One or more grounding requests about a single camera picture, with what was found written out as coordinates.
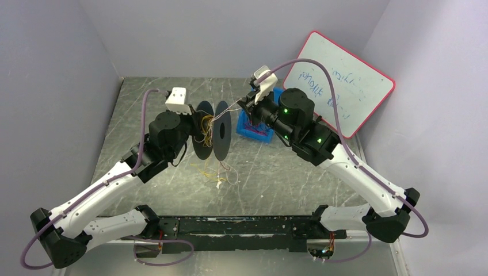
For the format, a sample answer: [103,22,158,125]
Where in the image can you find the yellow cable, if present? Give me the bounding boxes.
[190,114,230,183]

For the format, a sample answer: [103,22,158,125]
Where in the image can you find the grey perforated cable spool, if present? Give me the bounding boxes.
[192,101,232,161]

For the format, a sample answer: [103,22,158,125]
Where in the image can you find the red cable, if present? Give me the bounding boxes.
[246,118,273,137]

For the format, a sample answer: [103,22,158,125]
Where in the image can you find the blue plastic bin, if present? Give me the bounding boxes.
[236,110,274,143]

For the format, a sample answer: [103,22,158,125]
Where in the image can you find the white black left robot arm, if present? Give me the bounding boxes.
[30,109,212,269]

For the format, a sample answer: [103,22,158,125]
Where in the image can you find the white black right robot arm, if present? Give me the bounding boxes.
[238,89,420,243]

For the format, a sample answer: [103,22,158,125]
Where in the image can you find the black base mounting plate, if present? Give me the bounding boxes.
[137,215,346,254]

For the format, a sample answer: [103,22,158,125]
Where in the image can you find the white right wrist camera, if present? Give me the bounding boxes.
[251,65,278,105]

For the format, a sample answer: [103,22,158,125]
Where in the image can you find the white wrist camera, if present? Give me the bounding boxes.
[165,87,192,115]
[251,65,278,105]

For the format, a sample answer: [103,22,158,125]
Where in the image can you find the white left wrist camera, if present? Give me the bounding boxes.
[165,87,192,115]

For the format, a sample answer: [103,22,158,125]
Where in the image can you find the white board red frame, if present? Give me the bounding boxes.
[283,31,395,139]

